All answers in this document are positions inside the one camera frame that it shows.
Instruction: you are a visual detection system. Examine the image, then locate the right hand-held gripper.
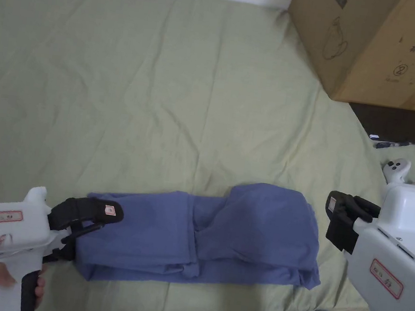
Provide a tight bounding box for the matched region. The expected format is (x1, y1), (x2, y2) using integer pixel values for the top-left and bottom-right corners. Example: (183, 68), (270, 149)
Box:
(312, 174), (415, 311)

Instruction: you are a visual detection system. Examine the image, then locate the blue garment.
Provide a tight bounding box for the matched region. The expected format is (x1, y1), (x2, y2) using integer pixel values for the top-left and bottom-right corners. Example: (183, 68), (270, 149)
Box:
(70, 160), (333, 311)

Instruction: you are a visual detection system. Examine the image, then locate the white hand controller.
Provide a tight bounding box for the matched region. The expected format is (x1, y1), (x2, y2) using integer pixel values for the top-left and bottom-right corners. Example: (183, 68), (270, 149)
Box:
(381, 156), (412, 187)

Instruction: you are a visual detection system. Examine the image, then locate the dark pen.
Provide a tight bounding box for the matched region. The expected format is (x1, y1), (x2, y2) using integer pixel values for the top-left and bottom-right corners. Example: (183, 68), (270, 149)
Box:
(374, 137), (413, 154)

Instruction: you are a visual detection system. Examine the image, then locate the black flat tablet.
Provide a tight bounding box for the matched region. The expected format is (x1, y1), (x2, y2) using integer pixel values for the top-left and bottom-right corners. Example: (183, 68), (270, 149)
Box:
(343, 101), (415, 147)

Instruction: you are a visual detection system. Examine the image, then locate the bed with pale green sheet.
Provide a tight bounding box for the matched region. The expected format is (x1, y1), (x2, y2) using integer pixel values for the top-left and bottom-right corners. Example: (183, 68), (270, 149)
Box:
(0, 0), (415, 311)

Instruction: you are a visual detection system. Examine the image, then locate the brown cardboard carton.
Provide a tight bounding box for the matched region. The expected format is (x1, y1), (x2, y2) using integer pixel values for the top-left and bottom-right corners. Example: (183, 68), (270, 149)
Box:
(276, 0), (415, 112)

